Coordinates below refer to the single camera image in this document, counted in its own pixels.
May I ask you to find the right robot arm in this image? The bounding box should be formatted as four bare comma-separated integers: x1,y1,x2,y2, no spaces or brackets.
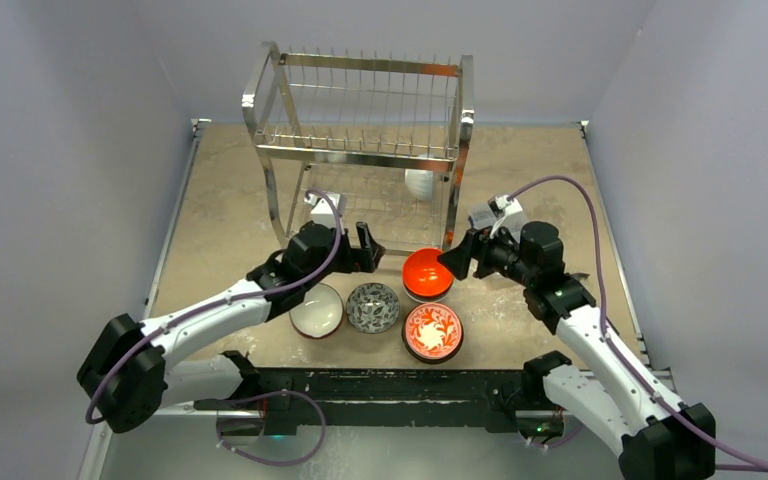
438,221,716,479

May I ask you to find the steel two-tier dish rack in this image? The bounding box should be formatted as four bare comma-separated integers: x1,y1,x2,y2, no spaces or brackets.
241,41,475,254

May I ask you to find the clear plastic screw box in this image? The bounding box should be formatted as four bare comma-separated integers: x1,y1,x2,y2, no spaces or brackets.
468,200,495,230

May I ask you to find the white red-rimmed bowl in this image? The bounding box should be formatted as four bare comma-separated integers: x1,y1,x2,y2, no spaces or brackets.
289,284,345,339

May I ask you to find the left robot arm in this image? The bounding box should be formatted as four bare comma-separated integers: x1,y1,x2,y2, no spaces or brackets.
76,221,387,433

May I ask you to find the grey leaf pattern bowl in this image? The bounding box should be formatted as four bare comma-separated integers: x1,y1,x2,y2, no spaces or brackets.
345,282,401,334

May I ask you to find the red floral pattern bowl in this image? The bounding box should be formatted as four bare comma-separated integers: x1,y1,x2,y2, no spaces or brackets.
401,303,465,364

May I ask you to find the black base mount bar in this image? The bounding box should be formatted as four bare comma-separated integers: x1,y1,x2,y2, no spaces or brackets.
194,367,575,442

